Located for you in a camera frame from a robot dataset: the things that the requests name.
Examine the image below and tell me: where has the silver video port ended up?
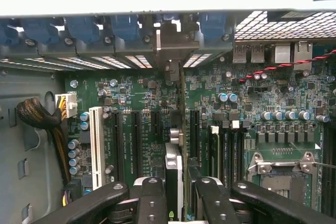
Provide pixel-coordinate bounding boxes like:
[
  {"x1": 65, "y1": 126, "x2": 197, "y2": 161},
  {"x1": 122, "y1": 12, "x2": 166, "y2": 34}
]
[{"x1": 274, "y1": 45, "x2": 292, "y2": 64}]

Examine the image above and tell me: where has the white expansion slot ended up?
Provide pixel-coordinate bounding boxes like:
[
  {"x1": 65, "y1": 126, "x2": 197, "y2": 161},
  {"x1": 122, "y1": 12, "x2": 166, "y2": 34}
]
[{"x1": 88, "y1": 106, "x2": 103, "y2": 191}]

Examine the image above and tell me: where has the short black expansion slot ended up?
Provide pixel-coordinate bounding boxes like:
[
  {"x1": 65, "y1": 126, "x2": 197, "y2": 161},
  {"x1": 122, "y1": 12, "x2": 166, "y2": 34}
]
[{"x1": 150, "y1": 110, "x2": 161, "y2": 136}]

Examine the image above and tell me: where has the black braided power wire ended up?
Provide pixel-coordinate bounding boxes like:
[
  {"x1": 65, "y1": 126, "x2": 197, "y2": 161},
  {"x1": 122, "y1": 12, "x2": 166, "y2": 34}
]
[{"x1": 15, "y1": 97, "x2": 73, "y2": 185}]

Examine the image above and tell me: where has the black RAM slot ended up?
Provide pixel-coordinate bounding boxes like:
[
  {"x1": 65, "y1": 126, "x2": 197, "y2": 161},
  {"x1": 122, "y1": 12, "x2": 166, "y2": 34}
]
[
  {"x1": 222, "y1": 120, "x2": 232, "y2": 185},
  {"x1": 322, "y1": 123, "x2": 336, "y2": 213},
  {"x1": 232, "y1": 120, "x2": 244, "y2": 183}
]

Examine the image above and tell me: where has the white power connector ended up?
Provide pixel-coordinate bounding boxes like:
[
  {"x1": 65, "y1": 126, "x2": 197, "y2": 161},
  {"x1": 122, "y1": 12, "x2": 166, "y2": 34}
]
[{"x1": 54, "y1": 90, "x2": 79, "y2": 119}]

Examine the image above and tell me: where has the CPU socket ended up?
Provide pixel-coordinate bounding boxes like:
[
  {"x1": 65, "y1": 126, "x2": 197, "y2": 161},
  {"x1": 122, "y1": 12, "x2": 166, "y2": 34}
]
[{"x1": 246, "y1": 151, "x2": 322, "y2": 210}]

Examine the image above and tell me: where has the open grey PC case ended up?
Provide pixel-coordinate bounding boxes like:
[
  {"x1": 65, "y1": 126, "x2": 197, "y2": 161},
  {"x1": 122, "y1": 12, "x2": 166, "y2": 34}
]
[{"x1": 0, "y1": 8, "x2": 336, "y2": 224}]

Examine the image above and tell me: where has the green motherboard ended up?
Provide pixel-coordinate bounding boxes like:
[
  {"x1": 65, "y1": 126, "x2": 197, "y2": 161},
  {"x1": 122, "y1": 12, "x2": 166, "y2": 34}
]
[{"x1": 62, "y1": 48, "x2": 336, "y2": 216}]

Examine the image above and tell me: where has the black power connector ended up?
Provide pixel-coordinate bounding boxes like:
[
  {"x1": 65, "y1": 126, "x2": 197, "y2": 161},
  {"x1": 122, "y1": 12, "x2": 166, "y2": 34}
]
[{"x1": 62, "y1": 178, "x2": 85, "y2": 208}]

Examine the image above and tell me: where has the silver USB port block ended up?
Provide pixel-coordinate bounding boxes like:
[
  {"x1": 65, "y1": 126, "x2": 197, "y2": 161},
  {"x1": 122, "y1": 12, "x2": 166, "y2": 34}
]
[
  {"x1": 233, "y1": 44, "x2": 248, "y2": 64},
  {"x1": 250, "y1": 44, "x2": 265, "y2": 64}
]

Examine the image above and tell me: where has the red and black twisted wire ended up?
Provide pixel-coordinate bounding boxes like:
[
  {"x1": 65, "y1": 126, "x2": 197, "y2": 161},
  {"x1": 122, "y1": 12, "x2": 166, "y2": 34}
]
[{"x1": 238, "y1": 49, "x2": 336, "y2": 83}]

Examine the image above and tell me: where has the metal locking lever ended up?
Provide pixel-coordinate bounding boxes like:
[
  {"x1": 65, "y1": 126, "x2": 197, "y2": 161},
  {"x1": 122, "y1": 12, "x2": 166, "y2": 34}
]
[{"x1": 312, "y1": 161, "x2": 336, "y2": 170}]

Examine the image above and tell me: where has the blue slot clip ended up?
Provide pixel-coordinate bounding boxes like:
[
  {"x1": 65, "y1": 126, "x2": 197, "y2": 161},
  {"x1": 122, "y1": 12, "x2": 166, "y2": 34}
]
[
  {"x1": 109, "y1": 15, "x2": 140, "y2": 43},
  {"x1": 21, "y1": 18, "x2": 64, "y2": 46},
  {"x1": 65, "y1": 16, "x2": 103, "y2": 45},
  {"x1": 198, "y1": 13, "x2": 228, "y2": 41}
]

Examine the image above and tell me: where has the silver ethernet port block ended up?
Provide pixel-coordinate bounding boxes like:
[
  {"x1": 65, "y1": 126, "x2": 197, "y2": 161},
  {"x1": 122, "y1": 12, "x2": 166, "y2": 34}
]
[{"x1": 293, "y1": 40, "x2": 313, "y2": 70}]

